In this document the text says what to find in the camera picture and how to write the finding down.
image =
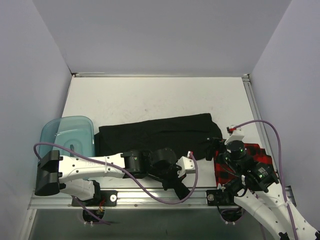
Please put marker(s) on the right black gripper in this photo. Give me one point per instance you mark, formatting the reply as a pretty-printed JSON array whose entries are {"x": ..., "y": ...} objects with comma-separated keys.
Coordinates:
[{"x": 216, "y": 149}]

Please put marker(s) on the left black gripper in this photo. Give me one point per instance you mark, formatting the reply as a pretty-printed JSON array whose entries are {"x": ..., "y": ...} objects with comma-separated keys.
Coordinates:
[{"x": 172, "y": 182}]

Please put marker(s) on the black long sleeve shirt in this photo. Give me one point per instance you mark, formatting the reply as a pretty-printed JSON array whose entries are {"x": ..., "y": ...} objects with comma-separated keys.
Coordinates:
[{"x": 181, "y": 134}]

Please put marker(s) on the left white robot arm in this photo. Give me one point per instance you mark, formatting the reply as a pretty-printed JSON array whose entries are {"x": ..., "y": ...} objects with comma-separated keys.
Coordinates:
[{"x": 75, "y": 175}]

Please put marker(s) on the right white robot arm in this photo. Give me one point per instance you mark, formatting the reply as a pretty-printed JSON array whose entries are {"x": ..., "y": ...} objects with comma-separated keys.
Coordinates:
[{"x": 273, "y": 210}]

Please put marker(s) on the red black plaid shirt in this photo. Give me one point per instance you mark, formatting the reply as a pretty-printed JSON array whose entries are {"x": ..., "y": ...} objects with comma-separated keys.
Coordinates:
[{"x": 257, "y": 178}]

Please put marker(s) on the translucent blue plastic bin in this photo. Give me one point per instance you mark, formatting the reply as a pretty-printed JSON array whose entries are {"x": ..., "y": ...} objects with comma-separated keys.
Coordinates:
[{"x": 72, "y": 132}]

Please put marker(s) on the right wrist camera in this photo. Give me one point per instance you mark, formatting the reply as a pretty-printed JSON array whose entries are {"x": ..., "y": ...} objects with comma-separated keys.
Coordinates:
[{"x": 235, "y": 134}]

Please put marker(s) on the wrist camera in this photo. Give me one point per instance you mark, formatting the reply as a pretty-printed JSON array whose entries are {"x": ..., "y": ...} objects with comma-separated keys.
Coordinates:
[
  {"x": 235, "y": 134},
  {"x": 185, "y": 165}
]

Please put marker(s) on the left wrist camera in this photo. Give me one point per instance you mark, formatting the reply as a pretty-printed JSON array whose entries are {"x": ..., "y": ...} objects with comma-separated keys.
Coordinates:
[{"x": 185, "y": 165}]

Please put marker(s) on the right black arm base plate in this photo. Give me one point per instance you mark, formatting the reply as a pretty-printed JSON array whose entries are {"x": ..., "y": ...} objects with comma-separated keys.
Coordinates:
[{"x": 219, "y": 198}]

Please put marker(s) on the right aluminium table rail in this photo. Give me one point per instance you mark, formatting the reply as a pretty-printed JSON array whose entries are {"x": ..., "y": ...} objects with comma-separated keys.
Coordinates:
[{"x": 257, "y": 116}]

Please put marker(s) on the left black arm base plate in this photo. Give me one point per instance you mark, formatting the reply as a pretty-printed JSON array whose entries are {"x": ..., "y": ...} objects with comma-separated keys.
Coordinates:
[{"x": 106, "y": 198}]

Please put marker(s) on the back aluminium table rail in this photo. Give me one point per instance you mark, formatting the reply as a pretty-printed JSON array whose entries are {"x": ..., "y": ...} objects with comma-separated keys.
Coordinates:
[{"x": 149, "y": 75}]

